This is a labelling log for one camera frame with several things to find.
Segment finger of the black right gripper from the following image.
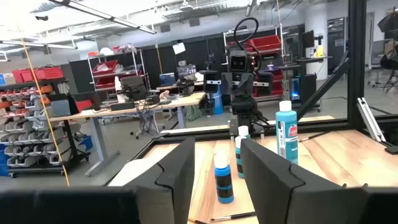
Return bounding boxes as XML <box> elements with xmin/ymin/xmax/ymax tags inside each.
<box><xmin>203</xmin><ymin>70</ymin><xmax>219</xmax><ymax>93</ymax></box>
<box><xmin>257</xmin><ymin>72</ymin><xmax>274</xmax><ymax>96</ymax></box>

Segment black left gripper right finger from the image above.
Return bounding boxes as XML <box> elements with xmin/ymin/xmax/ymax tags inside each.
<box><xmin>241</xmin><ymin>138</ymin><xmax>307</xmax><ymax>224</ymax></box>

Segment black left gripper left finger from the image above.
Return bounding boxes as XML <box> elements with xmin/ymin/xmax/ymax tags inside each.
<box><xmin>136</xmin><ymin>137</ymin><xmax>195</xmax><ymax>224</ymax></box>

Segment white plastic tray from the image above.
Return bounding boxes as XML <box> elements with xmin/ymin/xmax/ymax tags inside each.
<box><xmin>108</xmin><ymin>157</ymin><xmax>162</xmax><ymax>187</ymax></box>

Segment small blue paint bottle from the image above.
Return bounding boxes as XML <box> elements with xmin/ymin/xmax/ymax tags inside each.
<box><xmin>213</xmin><ymin>151</ymin><xmax>234</xmax><ymax>205</ymax></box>

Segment small teal paint bottle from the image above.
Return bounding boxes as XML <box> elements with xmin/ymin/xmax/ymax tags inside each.
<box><xmin>234</xmin><ymin>135</ymin><xmax>246</xmax><ymax>179</ymax></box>

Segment large turquoise paint bottle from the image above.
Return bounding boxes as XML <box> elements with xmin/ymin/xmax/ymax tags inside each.
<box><xmin>275</xmin><ymin>100</ymin><xmax>299</xmax><ymax>165</ymax></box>

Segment black monitor on arm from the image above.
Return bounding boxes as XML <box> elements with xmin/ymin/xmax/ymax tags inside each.
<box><xmin>302</xmin><ymin>29</ymin><xmax>315</xmax><ymax>50</ymax></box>

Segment blue barrel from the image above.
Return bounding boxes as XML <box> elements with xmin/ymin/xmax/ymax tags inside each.
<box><xmin>210</xmin><ymin>84</ymin><xmax>224</xmax><ymax>116</ymax></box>

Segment green bag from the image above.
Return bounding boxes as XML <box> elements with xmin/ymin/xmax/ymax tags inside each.
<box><xmin>184</xmin><ymin>105</ymin><xmax>203</xmax><ymax>123</ymax></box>

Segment black computer tower blue light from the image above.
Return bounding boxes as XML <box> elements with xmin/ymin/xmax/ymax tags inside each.
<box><xmin>288</xmin><ymin>73</ymin><xmax>317</xmax><ymax>105</ymax></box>

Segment wooden top grey-leg desk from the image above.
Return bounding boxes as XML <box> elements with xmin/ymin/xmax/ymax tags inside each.
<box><xmin>48</xmin><ymin>91</ymin><xmax>206</xmax><ymax>178</ymax></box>

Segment laptop with blue screen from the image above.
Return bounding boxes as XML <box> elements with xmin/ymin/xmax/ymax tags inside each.
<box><xmin>158</xmin><ymin>72</ymin><xmax>177</xmax><ymax>88</ymax></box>

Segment white paper sheet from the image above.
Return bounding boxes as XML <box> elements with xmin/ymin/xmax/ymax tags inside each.
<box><xmin>172</xmin><ymin>42</ymin><xmax>187</xmax><ymax>55</ymax></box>

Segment black desk equipment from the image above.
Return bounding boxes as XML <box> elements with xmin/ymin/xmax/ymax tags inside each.
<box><xmin>120</xmin><ymin>75</ymin><xmax>149</xmax><ymax>102</ymax></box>

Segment long ceiling light bar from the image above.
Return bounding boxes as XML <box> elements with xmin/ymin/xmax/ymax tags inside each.
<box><xmin>0</xmin><ymin>39</ymin><xmax>78</xmax><ymax>50</ymax></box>
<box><xmin>49</xmin><ymin>0</ymin><xmax>157</xmax><ymax>35</ymax></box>

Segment blue bin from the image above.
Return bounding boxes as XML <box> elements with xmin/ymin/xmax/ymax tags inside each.
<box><xmin>77</xmin><ymin>134</ymin><xmax>94</xmax><ymax>152</ymax></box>

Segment black photo umbrella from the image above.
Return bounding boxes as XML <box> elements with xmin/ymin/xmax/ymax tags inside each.
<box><xmin>377</xmin><ymin>8</ymin><xmax>398</xmax><ymax>72</ymax></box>

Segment grey box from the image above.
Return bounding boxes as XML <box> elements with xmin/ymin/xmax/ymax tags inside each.
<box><xmin>50</xmin><ymin>98</ymin><xmax>72</xmax><ymax>118</ymax></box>

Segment black parts bin rack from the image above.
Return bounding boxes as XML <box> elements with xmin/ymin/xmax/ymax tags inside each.
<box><xmin>0</xmin><ymin>79</ymin><xmax>91</xmax><ymax>179</ymax></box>

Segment red storage bins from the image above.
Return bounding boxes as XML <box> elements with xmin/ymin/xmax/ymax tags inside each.
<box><xmin>11</xmin><ymin>66</ymin><xmax>65</xmax><ymax>84</ymax></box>

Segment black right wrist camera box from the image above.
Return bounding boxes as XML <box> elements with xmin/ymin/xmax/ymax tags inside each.
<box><xmin>228</xmin><ymin>49</ymin><xmax>249</xmax><ymax>73</ymax></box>

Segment black aluminium table frame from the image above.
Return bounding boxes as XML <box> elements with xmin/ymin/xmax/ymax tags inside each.
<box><xmin>102</xmin><ymin>0</ymin><xmax>398</xmax><ymax>187</ymax></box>

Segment silver aluminium bracket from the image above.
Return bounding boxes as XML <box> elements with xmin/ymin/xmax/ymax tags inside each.
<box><xmin>356</xmin><ymin>96</ymin><xmax>387</xmax><ymax>144</ymax></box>

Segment yellow power cable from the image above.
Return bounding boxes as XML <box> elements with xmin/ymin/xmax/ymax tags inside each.
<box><xmin>20</xmin><ymin>37</ymin><xmax>71</xmax><ymax>187</ymax></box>

